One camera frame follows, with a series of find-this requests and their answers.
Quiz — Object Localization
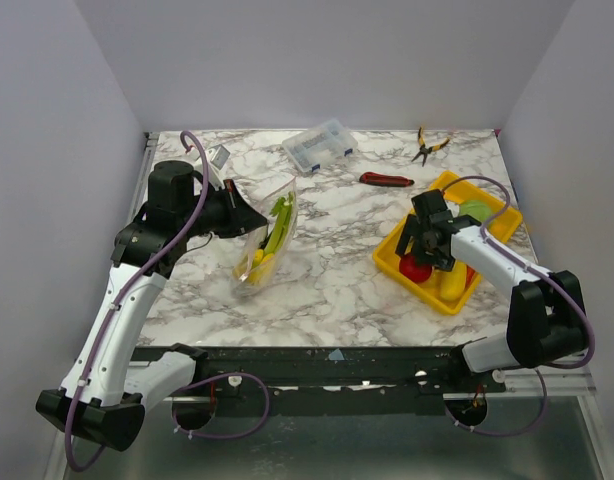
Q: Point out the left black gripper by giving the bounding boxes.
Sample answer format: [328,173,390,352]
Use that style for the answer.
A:
[179,178,268,239]

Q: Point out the toy celery stalk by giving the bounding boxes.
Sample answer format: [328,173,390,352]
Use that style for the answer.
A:
[263,192,295,256]

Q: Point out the red toy apple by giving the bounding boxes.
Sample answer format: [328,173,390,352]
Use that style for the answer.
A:
[399,254,433,284]

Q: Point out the clear zip top bag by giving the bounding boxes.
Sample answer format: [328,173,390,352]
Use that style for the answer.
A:
[231,177,298,297]

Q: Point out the yellow toy banana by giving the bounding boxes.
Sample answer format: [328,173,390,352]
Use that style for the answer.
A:
[232,249,275,286]

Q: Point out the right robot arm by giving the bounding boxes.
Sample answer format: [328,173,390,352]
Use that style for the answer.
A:
[396,189,595,392]

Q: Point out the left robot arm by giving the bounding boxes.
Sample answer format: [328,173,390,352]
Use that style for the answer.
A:
[36,160,267,451]

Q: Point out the red black utility knife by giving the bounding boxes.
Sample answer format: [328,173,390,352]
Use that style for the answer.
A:
[359,172,415,188]

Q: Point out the green toy cabbage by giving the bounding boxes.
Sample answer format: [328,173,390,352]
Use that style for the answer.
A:
[458,200,493,223]

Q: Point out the yellow black pliers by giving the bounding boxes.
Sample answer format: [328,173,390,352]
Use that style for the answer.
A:
[412,126,451,166]

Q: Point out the yellow toy lemon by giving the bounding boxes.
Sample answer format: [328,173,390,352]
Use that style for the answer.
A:
[439,262,467,302]

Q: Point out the orange toy carrot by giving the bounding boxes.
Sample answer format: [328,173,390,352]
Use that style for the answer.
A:
[465,266,476,288]

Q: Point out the yellow plastic tray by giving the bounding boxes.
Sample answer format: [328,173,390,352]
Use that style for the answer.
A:
[372,180,523,315]

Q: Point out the clear plastic organizer box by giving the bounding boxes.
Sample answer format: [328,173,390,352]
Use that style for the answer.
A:
[281,119,358,175]

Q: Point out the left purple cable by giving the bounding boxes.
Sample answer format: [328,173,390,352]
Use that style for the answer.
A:
[62,130,273,472]

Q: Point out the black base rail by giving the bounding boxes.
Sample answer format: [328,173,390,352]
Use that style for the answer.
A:
[131,344,508,416]

